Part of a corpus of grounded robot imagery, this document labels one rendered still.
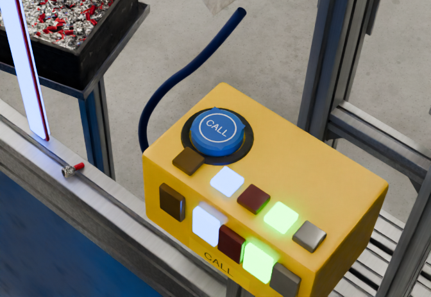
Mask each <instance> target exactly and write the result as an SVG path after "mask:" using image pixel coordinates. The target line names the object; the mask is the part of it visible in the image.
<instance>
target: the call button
mask: <svg viewBox="0 0 431 297"><path fill-rule="evenodd" d="M244 127H245V125H244V124H243V123H242V121H241V120H240V119H239V118H238V117H237V116H236V115H235V114H233V113H231V112H228V111H226V110H220V109H218V108H217V107H213V109H211V110H208V111H206V112H203V113H202V114H199V115H198V116H197V118H195V120H194V121H193V123H192V126H191V129H190V130H191V140H192V143H193V145H194V146H195V148H196V149H197V150H198V151H200V152H201V153H203V154H205V155H208V156H211V157H225V156H228V155H231V154H232V153H235V152H236V151H237V150H238V149H239V148H240V147H241V145H242V142H243V139H244Z"/></svg>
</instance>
